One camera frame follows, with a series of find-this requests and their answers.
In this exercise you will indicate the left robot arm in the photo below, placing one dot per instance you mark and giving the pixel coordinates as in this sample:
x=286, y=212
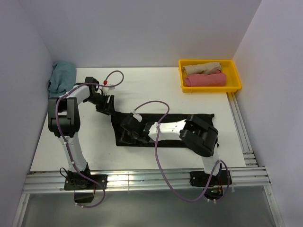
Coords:
x=64, y=119

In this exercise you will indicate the yellow plastic bin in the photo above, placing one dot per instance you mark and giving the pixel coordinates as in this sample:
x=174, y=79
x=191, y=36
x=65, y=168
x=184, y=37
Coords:
x=232, y=85

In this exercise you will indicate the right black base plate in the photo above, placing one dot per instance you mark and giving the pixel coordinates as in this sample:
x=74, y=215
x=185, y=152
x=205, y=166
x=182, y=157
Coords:
x=200, y=178

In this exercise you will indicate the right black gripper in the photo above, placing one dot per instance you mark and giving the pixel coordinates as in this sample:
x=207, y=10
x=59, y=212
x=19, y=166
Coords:
x=125, y=138

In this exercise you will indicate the pink rolled t-shirt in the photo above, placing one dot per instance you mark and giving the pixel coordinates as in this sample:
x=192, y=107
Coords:
x=205, y=80

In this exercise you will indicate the beige rolled t-shirt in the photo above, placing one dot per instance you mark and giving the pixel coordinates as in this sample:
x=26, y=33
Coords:
x=206, y=68

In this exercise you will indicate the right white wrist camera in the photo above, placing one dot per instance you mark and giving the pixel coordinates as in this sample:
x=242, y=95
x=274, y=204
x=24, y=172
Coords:
x=136, y=116

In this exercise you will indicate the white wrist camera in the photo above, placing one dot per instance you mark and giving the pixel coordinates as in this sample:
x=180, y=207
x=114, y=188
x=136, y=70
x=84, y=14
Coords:
x=106, y=88
x=136, y=116

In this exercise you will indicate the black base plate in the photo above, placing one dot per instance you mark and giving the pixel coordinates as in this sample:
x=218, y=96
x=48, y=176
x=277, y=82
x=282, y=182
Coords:
x=75, y=182
x=200, y=178

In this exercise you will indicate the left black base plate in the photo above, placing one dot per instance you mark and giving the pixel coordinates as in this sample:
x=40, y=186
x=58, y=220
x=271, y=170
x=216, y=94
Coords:
x=75, y=182

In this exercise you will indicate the blue crumpled t-shirt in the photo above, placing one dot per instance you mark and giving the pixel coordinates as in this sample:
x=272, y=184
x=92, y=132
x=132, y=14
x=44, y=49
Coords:
x=62, y=79

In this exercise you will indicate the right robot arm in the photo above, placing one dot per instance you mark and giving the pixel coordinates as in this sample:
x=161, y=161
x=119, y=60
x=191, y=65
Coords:
x=191, y=132

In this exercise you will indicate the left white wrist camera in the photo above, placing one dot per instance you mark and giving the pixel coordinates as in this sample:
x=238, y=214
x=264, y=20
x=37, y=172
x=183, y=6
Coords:
x=106, y=88

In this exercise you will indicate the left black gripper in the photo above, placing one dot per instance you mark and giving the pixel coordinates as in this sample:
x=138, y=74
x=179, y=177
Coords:
x=106, y=108

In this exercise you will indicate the black t-shirt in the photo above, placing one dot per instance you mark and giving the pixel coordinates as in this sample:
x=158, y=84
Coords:
x=151, y=117

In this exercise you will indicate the aluminium mounting rail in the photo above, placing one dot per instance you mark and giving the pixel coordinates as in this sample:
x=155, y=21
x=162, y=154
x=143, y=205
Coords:
x=142, y=180

